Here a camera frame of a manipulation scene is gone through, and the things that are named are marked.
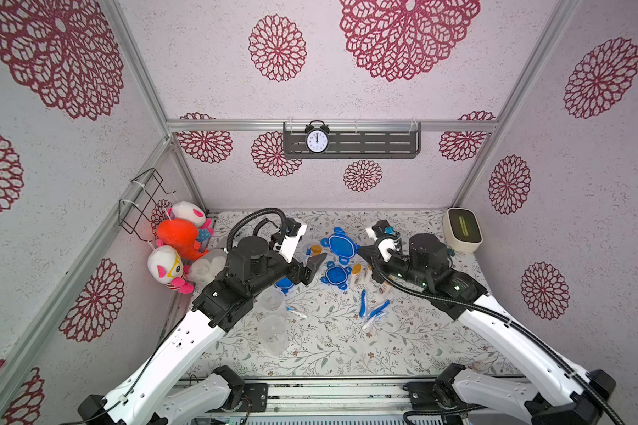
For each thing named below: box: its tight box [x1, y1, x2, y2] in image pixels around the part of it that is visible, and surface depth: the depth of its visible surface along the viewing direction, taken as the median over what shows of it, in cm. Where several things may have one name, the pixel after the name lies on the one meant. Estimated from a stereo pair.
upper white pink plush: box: [167, 200, 214, 231], surface depth 96 cm
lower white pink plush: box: [147, 238, 194, 294], surface depth 82 cm
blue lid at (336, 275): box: [320, 261, 352, 291], surface depth 101 cm
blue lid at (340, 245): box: [320, 226, 361, 266], surface depth 71 cm
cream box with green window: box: [443, 207, 484, 254], surface depth 108 cm
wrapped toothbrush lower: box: [361, 312, 387, 332], surface depth 89 cm
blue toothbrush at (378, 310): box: [367, 300, 391, 320], surface depth 92 cm
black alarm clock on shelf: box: [304, 119, 331, 155], surface depth 92 cm
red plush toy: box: [156, 217, 211, 261], surface depth 90 cm
